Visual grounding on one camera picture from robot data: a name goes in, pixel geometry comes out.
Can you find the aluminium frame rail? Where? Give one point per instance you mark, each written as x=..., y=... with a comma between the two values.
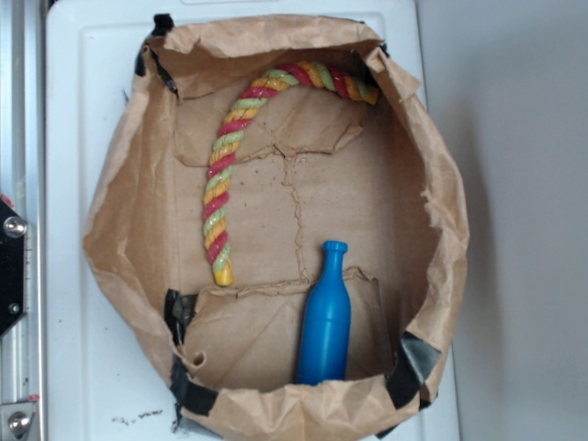
x=22, y=125

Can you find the blue plastic bottle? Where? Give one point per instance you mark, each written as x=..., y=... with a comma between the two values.
x=326, y=322

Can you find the black metal bracket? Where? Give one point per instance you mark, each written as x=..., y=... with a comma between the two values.
x=12, y=265

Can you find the brown paper bag tray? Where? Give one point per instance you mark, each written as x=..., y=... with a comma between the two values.
x=311, y=168

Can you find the multicolour twisted rope toy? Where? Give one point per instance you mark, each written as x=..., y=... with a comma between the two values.
x=231, y=132

